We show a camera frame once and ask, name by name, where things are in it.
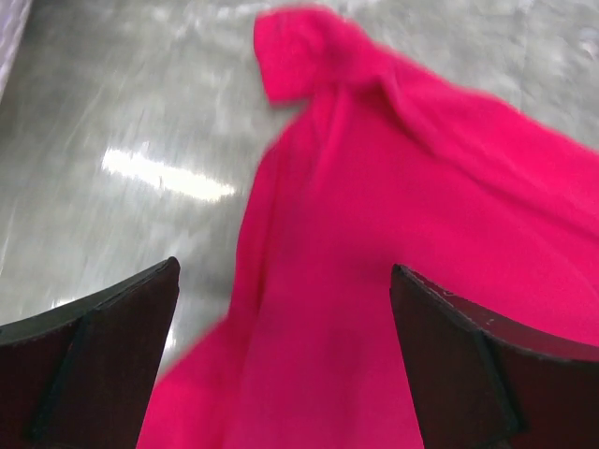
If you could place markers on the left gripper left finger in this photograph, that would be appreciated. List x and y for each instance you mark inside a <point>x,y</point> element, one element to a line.
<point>81,375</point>

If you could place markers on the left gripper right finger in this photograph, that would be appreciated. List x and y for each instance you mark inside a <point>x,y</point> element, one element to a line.
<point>481,380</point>

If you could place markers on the red t shirt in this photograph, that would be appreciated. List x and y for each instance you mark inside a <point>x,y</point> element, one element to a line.
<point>388,165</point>

